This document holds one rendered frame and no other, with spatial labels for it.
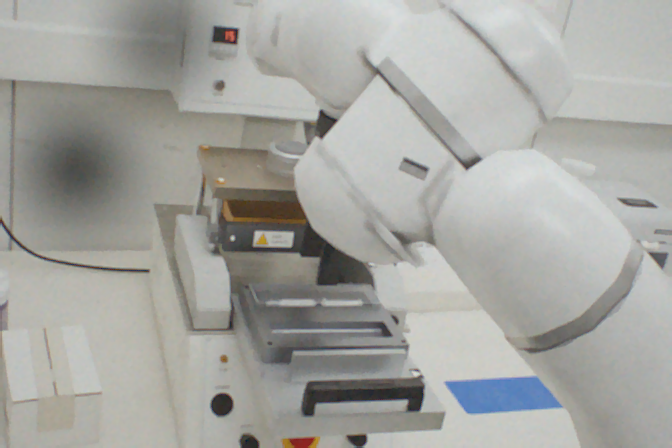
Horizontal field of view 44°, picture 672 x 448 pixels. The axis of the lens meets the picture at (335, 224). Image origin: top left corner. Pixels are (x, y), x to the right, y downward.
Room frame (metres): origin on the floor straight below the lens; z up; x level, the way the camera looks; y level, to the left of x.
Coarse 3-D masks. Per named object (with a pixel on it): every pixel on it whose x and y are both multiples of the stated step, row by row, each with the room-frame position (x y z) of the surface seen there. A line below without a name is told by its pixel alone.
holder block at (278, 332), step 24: (240, 288) 1.06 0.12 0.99; (264, 312) 1.00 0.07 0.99; (288, 312) 1.01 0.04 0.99; (312, 312) 1.02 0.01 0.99; (336, 312) 1.03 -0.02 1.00; (360, 312) 1.05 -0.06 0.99; (384, 312) 1.06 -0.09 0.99; (264, 336) 0.93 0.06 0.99; (288, 336) 0.97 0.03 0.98; (312, 336) 0.98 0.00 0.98; (336, 336) 0.99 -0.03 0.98; (360, 336) 1.00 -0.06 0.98; (384, 336) 1.02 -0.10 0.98; (264, 360) 0.91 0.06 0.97; (288, 360) 0.92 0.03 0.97
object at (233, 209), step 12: (228, 204) 1.20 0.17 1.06; (240, 204) 1.20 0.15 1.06; (252, 204) 1.21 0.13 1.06; (264, 204) 1.22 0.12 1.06; (276, 204) 1.23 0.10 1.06; (288, 204) 1.24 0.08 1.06; (300, 204) 1.25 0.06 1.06; (228, 216) 1.18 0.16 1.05; (240, 216) 1.16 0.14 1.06; (252, 216) 1.17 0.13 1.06; (264, 216) 1.17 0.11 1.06; (276, 216) 1.18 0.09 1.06; (288, 216) 1.19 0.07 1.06; (300, 216) 1.20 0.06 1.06
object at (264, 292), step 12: (252, 288) 1.04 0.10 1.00; (264, 288) 1.05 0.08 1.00; (276, 288) 1.05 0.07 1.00; (288, 288) 1.06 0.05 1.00; (300, 288) 1.07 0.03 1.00; (312, 288) 1.07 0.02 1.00; (324, 288) 1.08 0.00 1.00; (336, 288) 1.09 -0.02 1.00; (348, 288) 1.09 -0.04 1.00; (360, 288) 1.10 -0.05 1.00; (264, 300) 1.01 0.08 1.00; (276, 300) 1.02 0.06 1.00; (288, 300) 1.03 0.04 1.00; (300, 300) 1.03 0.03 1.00; (312, 300) 1.04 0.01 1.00; (324, 300) 1.04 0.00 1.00; (336, 300) 1.05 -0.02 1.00; (348, 300) 1.06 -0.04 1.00; (360, 300) 1.06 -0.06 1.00; (372, 300) 1.07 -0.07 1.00
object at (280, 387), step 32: (256, 352) 0.93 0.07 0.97; (320, 352) 0.90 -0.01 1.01; (352, 352) 0.91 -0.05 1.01; (384, 352) 0.92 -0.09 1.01; (256, 384) 0.89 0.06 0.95; (288, 384) 0.87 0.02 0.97; (288, 416) 0.81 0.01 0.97; (320, 416) 0.82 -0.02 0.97; (352, 416) 0.83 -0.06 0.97; (384, 416) 0.85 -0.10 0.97; (416, 416) 0.87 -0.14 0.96
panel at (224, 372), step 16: (208, 336) 1.03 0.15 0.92; (224, 336) 1.03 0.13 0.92; (208, 352) 1.02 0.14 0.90; (224, 352) 1.03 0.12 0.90; (240, 352) 1.03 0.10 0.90; (208, 368) 1.01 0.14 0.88; (224, 368) 1.02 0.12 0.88; (240, 368) 1.03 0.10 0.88; (208, 384) 1.00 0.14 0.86; (224, 384) 1.01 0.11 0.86; (240, 384) 1.02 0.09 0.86; (208, 400) 0.99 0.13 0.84; (240, 400) 1.01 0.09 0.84; (256, 400) 1.02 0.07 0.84; (208, 416) 0.98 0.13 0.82; (224, 416) 0.99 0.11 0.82; (240, 416) 1.00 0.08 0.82; (256, 416) 1.01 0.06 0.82; (208, 432) 0.97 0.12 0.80; (224, 432) 0.98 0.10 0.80; (240, 432) 0.99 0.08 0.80; (256, 432) 1.00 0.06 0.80
